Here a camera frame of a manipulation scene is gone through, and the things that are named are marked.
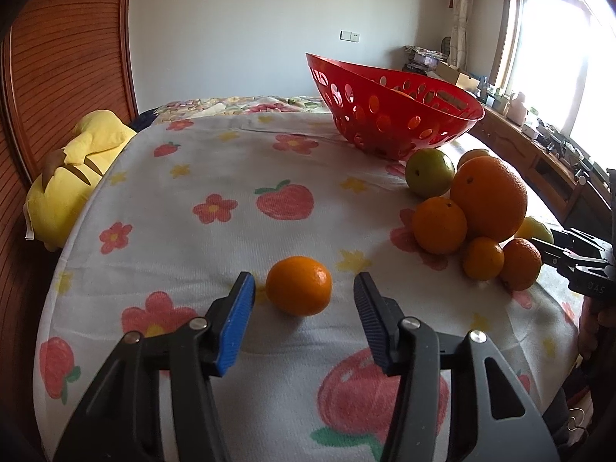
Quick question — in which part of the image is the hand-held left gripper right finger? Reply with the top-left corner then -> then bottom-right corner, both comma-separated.
353,272 -> 561,462

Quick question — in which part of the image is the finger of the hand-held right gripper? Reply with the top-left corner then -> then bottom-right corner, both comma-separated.
550,228 -> 614,254
529,237 -> 585,281

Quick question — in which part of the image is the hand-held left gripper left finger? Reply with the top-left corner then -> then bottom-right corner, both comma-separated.
52,271 -> 257,462

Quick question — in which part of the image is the large yellow lemon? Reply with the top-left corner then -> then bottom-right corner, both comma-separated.
514,216 -> 555,246

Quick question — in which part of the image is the small orange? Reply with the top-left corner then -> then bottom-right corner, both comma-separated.
499,238 -> 543,291
457,148 -> 492,169
462,237 -> 506,281

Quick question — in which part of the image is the medium orange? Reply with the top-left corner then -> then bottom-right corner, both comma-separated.
411,196 -> 469,256
266,256 -> 333,317

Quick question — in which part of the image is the large orange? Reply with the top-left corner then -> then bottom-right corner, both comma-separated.
450,156 -> 529,242

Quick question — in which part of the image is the round green citrus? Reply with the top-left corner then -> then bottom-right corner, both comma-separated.
405,148 -> 456,198

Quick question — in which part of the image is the red perforated plastic basket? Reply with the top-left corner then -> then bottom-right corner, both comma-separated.
305,52 -> 485,162

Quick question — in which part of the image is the person's right hand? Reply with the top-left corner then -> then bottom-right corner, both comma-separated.
579,298 -> 602,361

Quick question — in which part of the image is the white flower print blanket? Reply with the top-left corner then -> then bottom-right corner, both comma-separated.
36,110 -> 585,462

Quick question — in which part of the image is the wooden cabinet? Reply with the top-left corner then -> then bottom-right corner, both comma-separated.
469,101 -> 608,224

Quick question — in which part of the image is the person's dark clothing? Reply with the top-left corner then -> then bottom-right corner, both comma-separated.
544,358 -> 616,450

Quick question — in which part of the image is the row of small cabinet clutter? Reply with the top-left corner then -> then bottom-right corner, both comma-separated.
480,79 -> 608,181

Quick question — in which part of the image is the wooden framed window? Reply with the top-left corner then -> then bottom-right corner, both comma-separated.
500,0 -> 616,164

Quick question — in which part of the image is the cardboard box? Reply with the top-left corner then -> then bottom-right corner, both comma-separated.
434,60 -> 483,93

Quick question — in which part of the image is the floral quilt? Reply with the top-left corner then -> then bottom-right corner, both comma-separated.
154,95 -> 334,122

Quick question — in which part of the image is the yellow plush toy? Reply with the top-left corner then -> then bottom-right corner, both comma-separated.
23,110 -> 138,252

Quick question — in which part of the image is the dark blue bed sheet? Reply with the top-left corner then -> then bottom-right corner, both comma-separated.
129,108 -> 163,132

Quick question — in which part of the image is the pile of folded fabrics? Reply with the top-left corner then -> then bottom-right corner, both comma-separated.
403,45 -> 450,76

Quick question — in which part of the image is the patterned beige curtain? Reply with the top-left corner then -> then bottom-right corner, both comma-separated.
447,0 -> 478,72

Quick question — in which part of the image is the wooden slatted headboard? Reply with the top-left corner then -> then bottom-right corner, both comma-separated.
0,0 -> 140,462

